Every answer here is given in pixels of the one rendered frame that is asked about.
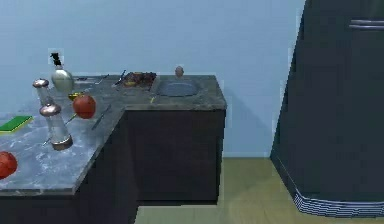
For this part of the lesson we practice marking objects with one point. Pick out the thin grey spoon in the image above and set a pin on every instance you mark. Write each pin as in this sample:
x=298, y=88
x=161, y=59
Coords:
x=70, y=119

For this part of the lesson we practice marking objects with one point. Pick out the dark kitchen knife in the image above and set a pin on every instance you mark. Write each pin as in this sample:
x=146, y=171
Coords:
x=101, y=117

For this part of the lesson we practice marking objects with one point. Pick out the pale round spray bottle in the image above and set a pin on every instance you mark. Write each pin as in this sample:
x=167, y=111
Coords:
x=61, y=78

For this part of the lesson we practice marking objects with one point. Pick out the red tomato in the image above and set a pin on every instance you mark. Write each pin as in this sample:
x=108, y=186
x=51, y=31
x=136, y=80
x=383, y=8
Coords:
x=6, y=164
x=84, y=106

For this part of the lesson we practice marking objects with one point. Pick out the grey fork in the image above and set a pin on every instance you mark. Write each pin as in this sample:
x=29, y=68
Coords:
x=101, y=79

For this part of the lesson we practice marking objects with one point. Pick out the green yellow sponge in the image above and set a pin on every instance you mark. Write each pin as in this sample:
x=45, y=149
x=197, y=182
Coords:
x=14, y=123

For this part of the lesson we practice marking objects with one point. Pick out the dark spatula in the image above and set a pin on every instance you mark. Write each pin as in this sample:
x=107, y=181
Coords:
x=120, y=78

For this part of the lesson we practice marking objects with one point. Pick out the black fridge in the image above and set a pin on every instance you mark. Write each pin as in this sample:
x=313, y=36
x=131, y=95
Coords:
x=336, y=110

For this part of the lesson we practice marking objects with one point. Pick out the dark kitchen counter cabinet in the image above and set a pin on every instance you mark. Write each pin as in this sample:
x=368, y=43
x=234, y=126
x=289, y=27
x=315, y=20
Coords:
x=173, y=150

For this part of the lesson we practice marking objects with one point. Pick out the clear pepper mill copper cap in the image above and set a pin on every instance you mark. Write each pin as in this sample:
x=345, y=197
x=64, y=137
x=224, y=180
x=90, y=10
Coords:
x=42, y=90
x=57, y=126

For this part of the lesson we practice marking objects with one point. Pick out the brown egg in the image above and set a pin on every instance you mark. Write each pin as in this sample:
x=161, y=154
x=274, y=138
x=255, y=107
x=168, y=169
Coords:
x=179, y=71

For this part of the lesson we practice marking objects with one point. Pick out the dark patterned tray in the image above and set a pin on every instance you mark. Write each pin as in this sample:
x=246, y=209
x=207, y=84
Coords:
x=140, y=80

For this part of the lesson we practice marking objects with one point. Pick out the grey round sink basin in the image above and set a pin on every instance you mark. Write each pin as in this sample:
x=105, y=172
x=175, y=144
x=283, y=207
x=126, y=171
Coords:
x=176, y=89

